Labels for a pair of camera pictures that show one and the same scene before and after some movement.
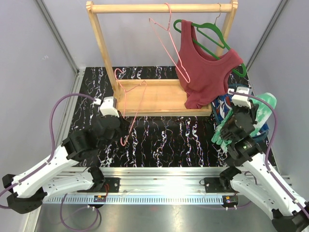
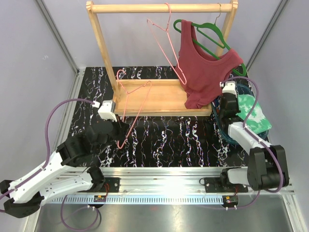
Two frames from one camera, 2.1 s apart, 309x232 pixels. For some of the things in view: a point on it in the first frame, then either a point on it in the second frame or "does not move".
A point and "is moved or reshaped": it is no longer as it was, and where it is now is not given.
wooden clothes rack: (156, 97) does not move
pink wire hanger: (150, 22) is moved or reshaped
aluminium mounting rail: (156, 185) does not move
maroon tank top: (201, 78) does not move
